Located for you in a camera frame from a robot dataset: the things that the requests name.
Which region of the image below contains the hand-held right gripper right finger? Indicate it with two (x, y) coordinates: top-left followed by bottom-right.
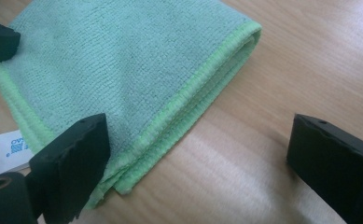
(286, 113), (363, 224)

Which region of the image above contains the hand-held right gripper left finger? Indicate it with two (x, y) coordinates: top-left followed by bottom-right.
(28, 113), (112, 224)

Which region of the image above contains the green microfibre cloth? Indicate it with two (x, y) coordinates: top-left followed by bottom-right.
(0, 0), (263, 210)

